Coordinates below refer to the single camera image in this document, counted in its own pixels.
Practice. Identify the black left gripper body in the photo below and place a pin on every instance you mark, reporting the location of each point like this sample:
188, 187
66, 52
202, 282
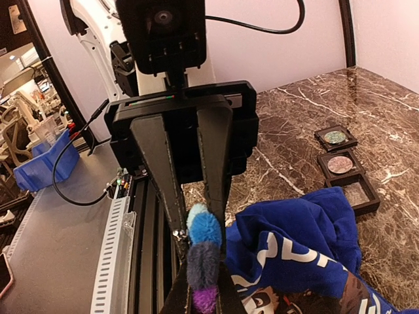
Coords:
181, 122

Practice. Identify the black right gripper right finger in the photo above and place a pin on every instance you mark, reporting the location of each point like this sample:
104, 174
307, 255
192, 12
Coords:
228, 301

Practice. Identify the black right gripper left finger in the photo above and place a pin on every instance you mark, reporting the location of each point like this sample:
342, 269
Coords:
179, 300

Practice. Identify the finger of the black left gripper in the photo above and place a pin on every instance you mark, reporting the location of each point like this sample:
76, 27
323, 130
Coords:
154, 145
214, 125

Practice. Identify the rainbow flower plush brooch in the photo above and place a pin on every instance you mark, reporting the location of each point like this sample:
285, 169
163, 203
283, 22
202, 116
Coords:
203, 257

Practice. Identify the blue printed t-shirt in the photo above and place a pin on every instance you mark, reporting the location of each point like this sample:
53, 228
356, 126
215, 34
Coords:
300, 256

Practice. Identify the green oval brooch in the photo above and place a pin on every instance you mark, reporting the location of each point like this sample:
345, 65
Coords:
335, 137

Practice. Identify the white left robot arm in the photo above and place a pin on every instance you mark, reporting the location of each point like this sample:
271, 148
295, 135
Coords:
98, 28

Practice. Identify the blue plastic bin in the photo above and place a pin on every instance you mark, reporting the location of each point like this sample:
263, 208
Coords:
36, 173

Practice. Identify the black display box far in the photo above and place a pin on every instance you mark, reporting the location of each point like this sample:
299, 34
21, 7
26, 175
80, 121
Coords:
350, 142

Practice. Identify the black display box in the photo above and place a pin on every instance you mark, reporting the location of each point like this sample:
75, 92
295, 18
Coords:
350, 142
324, 158
359, 192

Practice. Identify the black display box middle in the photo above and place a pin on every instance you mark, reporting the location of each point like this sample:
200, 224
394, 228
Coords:
324, 158

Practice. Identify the black display box near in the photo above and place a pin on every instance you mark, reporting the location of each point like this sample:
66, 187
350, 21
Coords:
359, 192

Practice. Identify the smartphone pink case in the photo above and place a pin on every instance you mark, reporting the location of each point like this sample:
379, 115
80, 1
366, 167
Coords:
6, 276

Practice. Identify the black front aluminium rail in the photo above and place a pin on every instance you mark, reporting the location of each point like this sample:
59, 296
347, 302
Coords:
154, 262

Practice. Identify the white slotted cable duct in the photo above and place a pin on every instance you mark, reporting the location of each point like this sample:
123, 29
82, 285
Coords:
111, 285

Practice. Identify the left black frame post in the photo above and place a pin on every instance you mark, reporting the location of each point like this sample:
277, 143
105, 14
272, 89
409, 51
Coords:
50, 65

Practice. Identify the black frame post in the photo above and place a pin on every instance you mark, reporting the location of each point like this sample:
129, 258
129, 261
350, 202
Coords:
50, 65
348, 32

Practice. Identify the right black frame post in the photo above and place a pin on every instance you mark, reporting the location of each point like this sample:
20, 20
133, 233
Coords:
348, 32

